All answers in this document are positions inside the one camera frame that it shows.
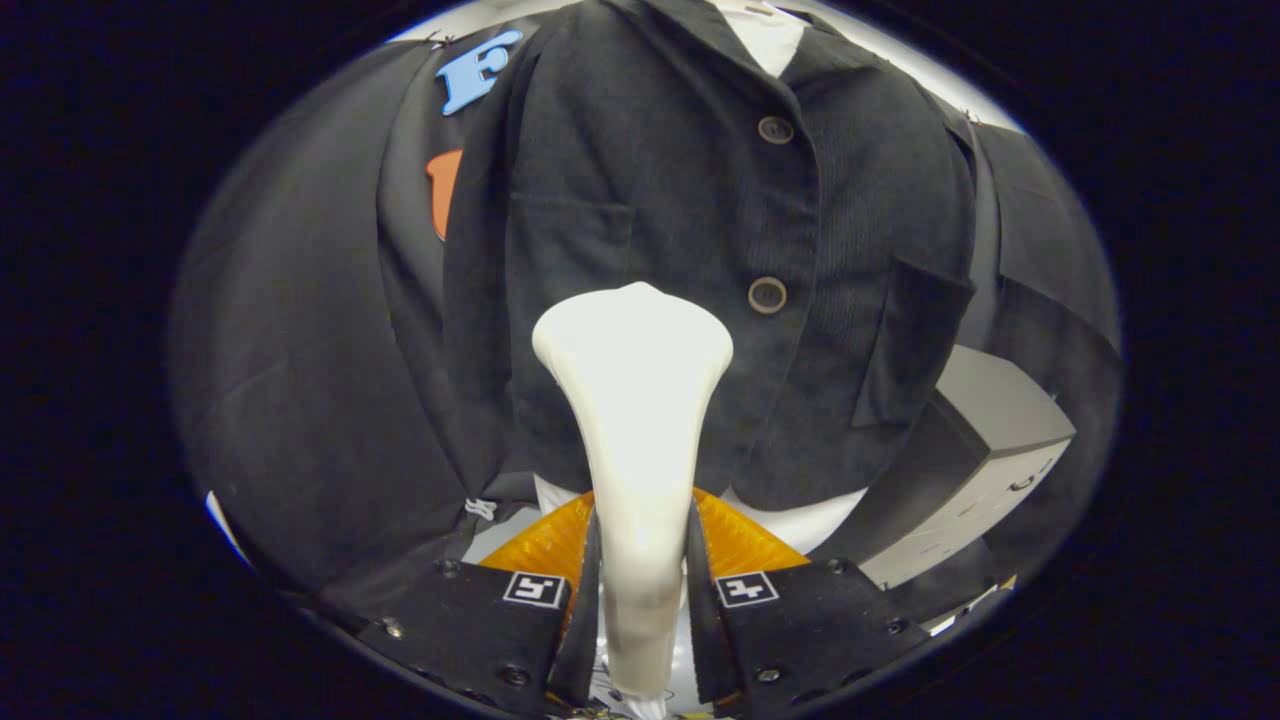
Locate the white shirt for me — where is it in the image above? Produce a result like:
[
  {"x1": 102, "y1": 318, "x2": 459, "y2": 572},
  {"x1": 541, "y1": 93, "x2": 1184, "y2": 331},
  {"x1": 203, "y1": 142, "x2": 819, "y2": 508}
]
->
[{"x1": 535, "y1": 0, "x2": 871, "y2": 556}]

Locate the grey cabinet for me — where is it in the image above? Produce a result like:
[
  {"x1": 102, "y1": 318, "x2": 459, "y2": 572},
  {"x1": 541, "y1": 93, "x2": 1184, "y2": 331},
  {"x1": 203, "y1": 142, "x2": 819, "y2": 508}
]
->
[{"x1": 860, "y1": 345, "x2": 1076, "y2": 591}]

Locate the black jacket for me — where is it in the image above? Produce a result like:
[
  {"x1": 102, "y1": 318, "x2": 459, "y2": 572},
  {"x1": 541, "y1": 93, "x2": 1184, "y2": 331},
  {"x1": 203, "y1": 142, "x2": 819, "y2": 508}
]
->
[{"x1": 440, "y1": 0, "x2": 981, "y2": 513}]

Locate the black backdrop cloth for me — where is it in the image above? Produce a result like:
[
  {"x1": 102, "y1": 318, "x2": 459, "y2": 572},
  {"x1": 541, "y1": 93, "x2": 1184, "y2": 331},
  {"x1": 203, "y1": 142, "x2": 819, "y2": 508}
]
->
[{"x1": 170, "y1": 20, "x2": 1121, "y2": 601}]

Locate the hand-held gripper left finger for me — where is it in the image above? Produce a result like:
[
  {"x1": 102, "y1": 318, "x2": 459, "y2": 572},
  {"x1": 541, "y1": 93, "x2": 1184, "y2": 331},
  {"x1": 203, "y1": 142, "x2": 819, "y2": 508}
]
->
[{"x1": 355, "y1": 490, "x2": 604, "y2": 719}]

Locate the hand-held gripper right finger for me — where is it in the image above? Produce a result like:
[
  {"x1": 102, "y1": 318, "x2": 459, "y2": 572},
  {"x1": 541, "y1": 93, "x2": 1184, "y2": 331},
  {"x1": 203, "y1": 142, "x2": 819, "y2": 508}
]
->
[{"x1": 685, "y1": 490, "x2": 936, "y2": 713}]

